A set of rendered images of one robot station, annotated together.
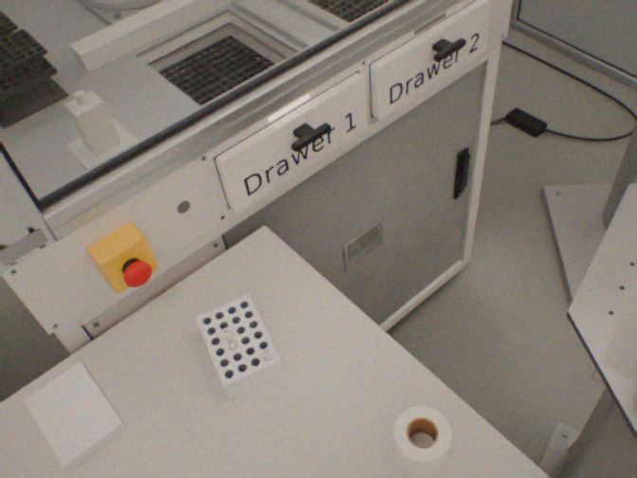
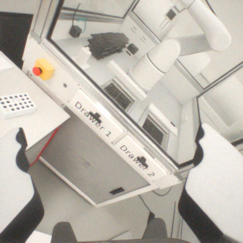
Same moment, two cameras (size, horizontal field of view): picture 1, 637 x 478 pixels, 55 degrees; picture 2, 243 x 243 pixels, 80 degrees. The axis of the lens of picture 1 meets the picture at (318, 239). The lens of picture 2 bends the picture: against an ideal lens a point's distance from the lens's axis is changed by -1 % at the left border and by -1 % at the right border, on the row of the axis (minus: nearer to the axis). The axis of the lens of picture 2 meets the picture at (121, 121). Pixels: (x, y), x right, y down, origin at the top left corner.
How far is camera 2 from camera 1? 48 cm
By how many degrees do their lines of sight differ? 22
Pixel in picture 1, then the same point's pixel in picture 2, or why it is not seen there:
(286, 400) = not seen: outside the picture
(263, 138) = (90, 102)
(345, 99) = (113, 128)
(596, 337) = not seen: outside the picture
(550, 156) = (141, 231)
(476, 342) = (67, 216)
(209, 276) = (48, 101)
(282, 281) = (47, 120)
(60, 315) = (27, 60)
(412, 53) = (136, 149)
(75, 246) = (42, 54)
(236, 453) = not seen: outside the picture
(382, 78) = (125, 140)
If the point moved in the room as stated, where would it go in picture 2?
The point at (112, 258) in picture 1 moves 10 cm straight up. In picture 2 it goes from (39, 62) to (45, 43)
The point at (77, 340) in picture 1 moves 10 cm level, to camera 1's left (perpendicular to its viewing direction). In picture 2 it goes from (24, 70) to (21, 57)
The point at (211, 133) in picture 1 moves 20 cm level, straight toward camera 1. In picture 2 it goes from (85, 83) to (39, 82)
